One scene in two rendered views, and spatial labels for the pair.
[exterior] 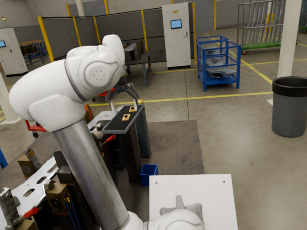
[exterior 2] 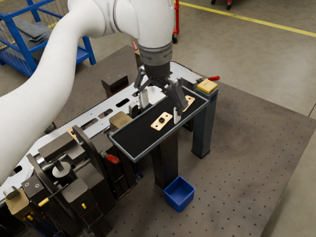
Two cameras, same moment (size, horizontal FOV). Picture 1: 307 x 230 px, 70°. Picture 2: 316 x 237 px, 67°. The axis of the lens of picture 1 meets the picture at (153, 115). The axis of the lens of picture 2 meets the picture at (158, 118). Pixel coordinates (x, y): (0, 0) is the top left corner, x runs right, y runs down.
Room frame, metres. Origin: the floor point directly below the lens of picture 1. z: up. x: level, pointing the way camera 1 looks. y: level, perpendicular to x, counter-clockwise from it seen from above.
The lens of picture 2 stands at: (0.72, -0.15, 1.78)
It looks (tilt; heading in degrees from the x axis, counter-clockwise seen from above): 46 degrees down; 35
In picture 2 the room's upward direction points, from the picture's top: 6 degrees counter-clockwise
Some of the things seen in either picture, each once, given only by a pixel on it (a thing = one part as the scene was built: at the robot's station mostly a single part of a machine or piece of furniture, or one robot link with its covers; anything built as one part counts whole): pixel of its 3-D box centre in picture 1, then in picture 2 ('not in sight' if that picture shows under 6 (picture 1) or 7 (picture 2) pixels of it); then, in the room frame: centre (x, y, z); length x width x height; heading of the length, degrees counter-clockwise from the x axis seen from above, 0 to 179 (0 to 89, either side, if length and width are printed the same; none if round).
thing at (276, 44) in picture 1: (266, 27); not in sight; (8.62, -4.61, 0.89); 1.90 x 1.00 x 1.77; 79
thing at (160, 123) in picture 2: (125, 116); (161, 120); (1.20, 0.16, 1.17); 0.08 x 0.04 x 0.01; 173
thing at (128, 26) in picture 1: (145, 39); not in sight; (8.39, -0.06, 1.00); 3.64 x 0.14 x 2.00; 81
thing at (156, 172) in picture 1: (149, 175); (179, 194); (1.16, 0.08, 0.75); 0.11 x 0.10 x 0.09; 164
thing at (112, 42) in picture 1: (111, 50); (147, 8); (1.20, 0.18, 1.55); 0.13 x 0.11 x 0.16; 94
